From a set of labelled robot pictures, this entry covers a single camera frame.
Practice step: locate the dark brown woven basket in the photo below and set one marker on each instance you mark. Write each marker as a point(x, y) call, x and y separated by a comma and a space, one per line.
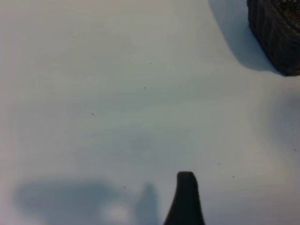
point(279, 39)

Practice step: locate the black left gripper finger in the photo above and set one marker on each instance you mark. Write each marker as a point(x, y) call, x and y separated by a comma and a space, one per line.
point(185, 204)

